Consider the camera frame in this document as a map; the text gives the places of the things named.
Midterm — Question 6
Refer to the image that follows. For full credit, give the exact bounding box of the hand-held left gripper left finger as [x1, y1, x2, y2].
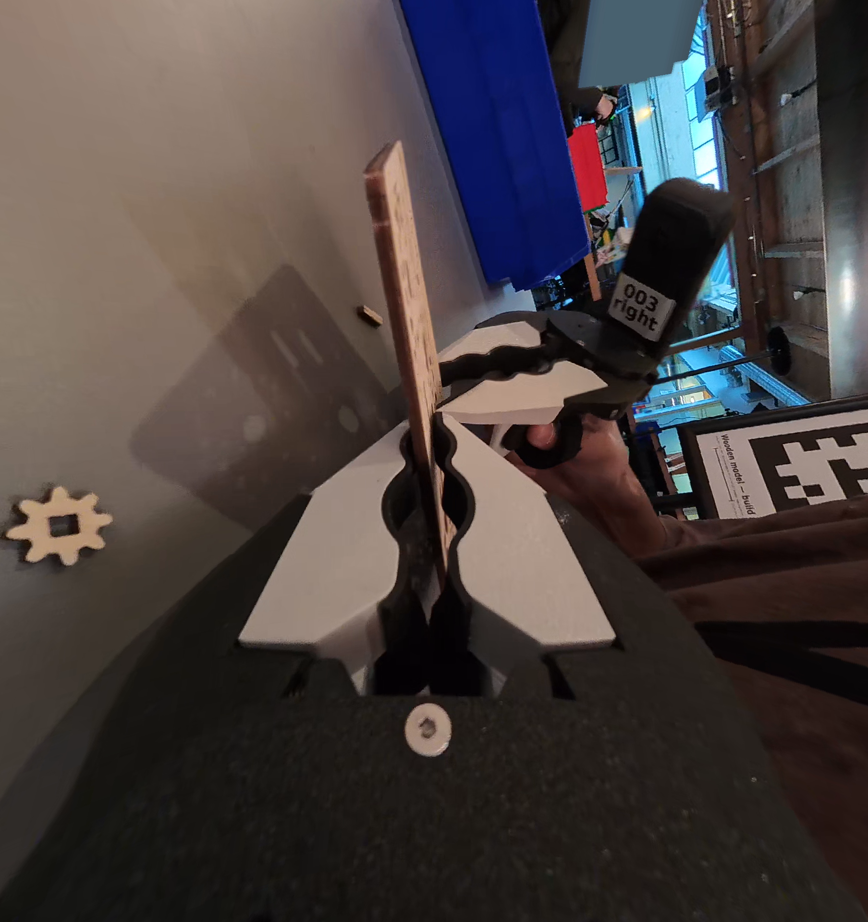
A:
[238, 421, 416, 671]

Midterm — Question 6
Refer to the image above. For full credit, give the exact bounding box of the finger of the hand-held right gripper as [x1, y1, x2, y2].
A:
[436, 362, 608, 456]
[437, 320, 551, 388]

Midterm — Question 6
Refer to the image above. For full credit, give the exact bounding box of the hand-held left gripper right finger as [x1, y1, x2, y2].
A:
[434, 414, 617, 672]

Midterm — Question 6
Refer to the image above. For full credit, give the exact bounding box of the laser-cut wooden model sheet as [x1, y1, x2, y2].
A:
[364, 140, 458, 581]

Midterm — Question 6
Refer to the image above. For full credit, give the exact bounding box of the person's right forearm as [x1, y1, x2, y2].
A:
[617, 493, 868, 635]

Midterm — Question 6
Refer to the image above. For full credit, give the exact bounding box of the grey desk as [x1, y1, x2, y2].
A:
[0, 0, 507, 829]

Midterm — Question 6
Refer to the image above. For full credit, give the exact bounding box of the person's right hand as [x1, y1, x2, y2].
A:
[513, 421, 654, 537]

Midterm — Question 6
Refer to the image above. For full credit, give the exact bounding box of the black rod with disc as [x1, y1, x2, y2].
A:
[650, 324, 795, 383]

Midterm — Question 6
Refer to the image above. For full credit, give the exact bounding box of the red plastic bin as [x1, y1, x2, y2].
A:
[567, 122, 609, 213]

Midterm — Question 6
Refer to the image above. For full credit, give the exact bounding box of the framed marker sign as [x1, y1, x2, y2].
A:
[675, 392, 868, 521]

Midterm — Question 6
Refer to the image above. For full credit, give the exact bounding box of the blue plastic bin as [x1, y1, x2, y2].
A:
[398, 0, 593, 292]

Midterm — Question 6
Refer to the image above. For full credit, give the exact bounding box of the small wooden gear piece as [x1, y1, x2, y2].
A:
[3, 485, 114, 566]

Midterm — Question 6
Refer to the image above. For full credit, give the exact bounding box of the wooden shelving frame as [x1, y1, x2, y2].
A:
[708, 0, 825, 361]

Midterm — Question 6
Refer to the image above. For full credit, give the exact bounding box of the black lanyard strap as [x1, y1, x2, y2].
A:
[697, 621, 868, 678]

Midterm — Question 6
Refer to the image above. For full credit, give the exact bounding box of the silver ventilation duct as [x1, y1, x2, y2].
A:
[816, 0, 868, 404]

